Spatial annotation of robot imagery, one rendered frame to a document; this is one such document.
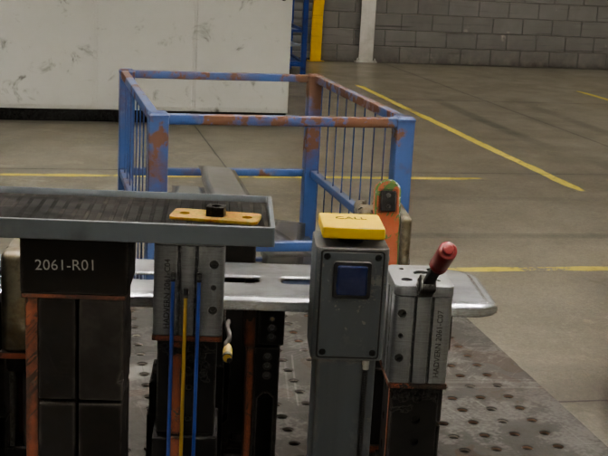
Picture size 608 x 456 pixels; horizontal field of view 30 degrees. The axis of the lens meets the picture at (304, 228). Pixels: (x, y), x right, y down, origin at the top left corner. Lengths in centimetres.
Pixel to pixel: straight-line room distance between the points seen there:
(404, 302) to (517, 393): 75
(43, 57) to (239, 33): 158
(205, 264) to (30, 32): 814
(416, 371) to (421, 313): 7
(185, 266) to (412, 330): 26
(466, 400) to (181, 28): 765
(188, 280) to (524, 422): 79
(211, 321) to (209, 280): 5
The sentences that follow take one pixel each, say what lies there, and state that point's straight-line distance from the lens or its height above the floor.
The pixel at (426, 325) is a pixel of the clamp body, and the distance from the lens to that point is 127.
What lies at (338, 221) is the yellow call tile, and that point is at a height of 116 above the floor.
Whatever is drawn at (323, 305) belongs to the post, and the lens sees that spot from 108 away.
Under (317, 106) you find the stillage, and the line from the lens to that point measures 453.
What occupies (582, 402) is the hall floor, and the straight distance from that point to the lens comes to 395.
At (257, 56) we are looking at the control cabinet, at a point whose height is 57.
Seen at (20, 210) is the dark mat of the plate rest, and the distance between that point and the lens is 110.
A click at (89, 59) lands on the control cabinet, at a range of 935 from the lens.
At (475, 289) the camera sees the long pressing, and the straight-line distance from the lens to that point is 148.
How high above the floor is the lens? 141
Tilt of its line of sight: 14 degrees down
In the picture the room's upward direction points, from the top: 3 degrees clockwise
